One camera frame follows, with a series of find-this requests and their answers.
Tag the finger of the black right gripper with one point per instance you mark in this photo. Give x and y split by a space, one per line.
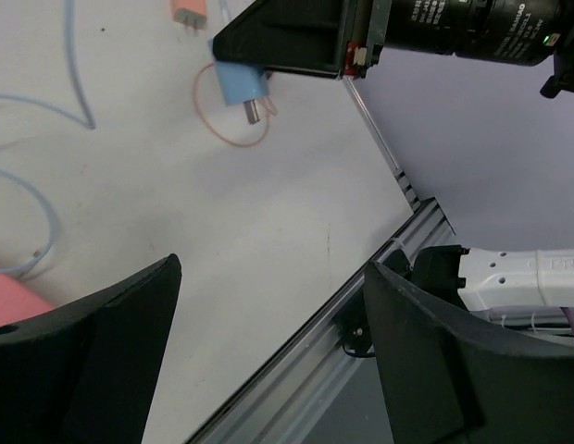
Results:
306 37

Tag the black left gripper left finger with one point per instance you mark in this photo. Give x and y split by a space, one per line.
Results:
86 372

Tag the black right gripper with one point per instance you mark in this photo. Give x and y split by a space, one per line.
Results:
523 33

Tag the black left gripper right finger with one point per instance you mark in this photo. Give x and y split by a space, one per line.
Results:
448 376

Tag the pink triangular power strip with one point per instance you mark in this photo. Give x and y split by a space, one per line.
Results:
18 303

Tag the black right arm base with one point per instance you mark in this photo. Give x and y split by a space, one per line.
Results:
352 319

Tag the blue charger plug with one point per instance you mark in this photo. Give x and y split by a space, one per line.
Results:
245 85

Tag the orange charger plug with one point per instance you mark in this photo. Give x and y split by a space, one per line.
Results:
190 13

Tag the aluminium frame rail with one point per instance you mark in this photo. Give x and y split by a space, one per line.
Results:
285 398

